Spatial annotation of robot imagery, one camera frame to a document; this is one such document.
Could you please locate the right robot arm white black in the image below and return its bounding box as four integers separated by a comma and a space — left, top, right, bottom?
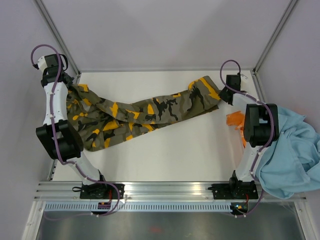
211, 73, 280, 200

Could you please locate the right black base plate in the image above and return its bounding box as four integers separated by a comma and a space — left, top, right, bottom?
207, 183, 259, 200

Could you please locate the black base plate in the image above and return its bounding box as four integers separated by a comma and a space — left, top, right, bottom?
207, 183, 259, 200
79, 183, 125, 200

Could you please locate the orange garment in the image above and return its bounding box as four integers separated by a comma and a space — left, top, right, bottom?
226, 111, 247, 148

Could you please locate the aluminium frame post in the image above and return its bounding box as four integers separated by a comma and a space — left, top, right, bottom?
33, 0, 81, 77
252, 0, 300, 76

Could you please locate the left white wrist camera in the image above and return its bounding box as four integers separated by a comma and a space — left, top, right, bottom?
37, 56, 48, 73

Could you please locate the aluminium mounting rail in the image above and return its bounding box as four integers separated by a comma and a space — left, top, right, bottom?
34, 181, 307, 202

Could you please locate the white slotted cable duct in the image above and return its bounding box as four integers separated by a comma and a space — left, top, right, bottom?
44, 201, 232, 213

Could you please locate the camouflage trousers yellow green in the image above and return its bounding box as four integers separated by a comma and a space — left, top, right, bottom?
66, 75, 221, 152

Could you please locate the right aluminium frame post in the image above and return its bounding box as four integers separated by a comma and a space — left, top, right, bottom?
252, 0, 300, 76

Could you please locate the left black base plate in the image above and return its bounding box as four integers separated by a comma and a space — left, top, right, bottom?
79, 183, 125, 200

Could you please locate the light blue garment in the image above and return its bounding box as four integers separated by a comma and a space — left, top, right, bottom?
255, 106, 320, 199

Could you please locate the left aluminium frame post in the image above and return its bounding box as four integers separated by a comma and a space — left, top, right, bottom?
33, 0, 81, 77

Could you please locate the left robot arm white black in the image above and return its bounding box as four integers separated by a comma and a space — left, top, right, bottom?
35, 54, 111, 199

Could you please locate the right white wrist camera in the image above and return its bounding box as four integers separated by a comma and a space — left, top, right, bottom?
240, 73, 249, 80

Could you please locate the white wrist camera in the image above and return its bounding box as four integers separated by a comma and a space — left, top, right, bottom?
240, 73, 249, 80
37, 56, 48, 73

